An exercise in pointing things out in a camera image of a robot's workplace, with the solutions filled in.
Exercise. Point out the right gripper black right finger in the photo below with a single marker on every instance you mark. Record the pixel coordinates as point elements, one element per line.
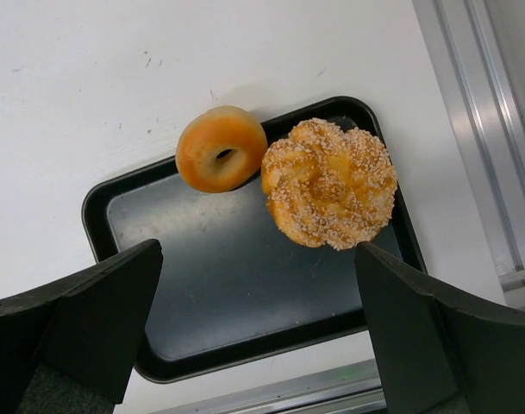
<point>439,349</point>

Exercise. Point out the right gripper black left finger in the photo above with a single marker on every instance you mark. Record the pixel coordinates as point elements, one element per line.
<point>70,346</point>

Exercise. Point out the black rectangular tray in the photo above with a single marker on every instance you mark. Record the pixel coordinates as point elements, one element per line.
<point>232,288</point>

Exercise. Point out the sugar-coated twisted pastry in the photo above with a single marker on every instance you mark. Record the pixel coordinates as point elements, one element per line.
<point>327,186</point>

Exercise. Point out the aluminium rail front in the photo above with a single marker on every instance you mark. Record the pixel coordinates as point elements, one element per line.
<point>353,388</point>

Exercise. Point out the aluminium rail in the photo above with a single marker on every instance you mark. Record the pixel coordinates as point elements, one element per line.
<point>353,388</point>
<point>488,127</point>

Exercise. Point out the orange ring bagel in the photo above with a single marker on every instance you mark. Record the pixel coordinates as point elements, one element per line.
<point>220,149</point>

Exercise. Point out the aluminium rail right side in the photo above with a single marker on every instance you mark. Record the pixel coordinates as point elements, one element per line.
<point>488,127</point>

